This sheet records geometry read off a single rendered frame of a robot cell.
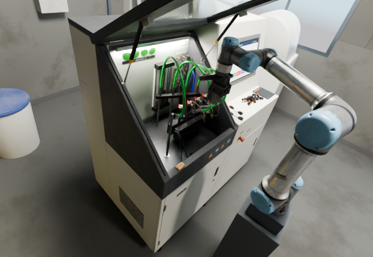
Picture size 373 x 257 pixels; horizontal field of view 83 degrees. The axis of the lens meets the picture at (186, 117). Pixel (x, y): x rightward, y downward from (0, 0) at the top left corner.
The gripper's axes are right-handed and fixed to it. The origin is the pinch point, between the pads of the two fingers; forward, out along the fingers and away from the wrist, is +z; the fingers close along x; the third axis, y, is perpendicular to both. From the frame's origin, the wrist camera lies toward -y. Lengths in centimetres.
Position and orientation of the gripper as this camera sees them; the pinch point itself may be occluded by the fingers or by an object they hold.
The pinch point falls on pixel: (210, 103)
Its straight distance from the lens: 114.5
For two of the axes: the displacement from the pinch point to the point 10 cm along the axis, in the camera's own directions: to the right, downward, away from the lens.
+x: 6.8, -3.6, 6.4
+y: 7.2, 5.0, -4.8
